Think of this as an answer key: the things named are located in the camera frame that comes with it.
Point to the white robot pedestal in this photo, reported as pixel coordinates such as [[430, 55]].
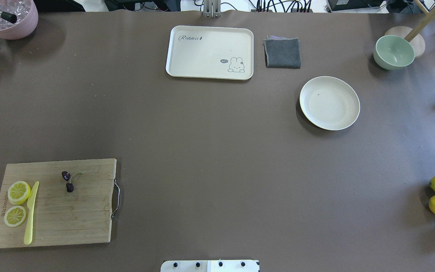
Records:
[[210, 266]]

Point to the grey folded cloth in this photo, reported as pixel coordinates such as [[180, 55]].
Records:
[[282, 52]]

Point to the cream round plate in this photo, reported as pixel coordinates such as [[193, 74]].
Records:
[[329, 103]]

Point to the bamboo cutting board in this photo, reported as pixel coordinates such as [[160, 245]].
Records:
[[62, 218]]

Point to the green bowl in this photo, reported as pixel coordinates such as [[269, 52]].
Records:
[[393, 53]]

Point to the aluminium frame post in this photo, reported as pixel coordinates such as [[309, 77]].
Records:
[[211, 8]]

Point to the lemon half inner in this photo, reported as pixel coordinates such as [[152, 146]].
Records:
[[19, 192]]

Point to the yellow plastic knife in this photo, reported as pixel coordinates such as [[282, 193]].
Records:
[[30, 203]]

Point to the pink ice bowl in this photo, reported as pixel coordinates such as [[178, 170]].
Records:
[[18, 18]]

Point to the cream rabbit tray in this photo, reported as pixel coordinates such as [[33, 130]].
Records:
[[210, 52]]

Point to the wooden glass stand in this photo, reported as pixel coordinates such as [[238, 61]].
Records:
[[413, 35]]

